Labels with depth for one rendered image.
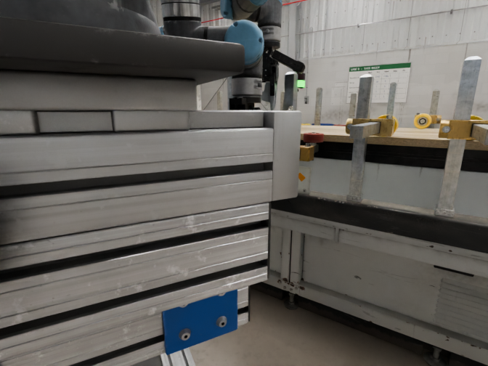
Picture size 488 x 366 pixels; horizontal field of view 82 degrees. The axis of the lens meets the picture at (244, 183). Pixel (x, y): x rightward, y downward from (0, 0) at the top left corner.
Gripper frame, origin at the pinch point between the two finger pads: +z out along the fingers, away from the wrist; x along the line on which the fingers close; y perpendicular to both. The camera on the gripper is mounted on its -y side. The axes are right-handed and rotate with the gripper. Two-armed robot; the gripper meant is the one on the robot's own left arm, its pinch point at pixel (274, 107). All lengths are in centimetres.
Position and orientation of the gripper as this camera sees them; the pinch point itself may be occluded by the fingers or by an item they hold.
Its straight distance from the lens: 100.3
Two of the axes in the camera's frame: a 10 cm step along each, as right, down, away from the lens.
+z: 0.0, 9.7, 2.5
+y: -9.7, -0.6, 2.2
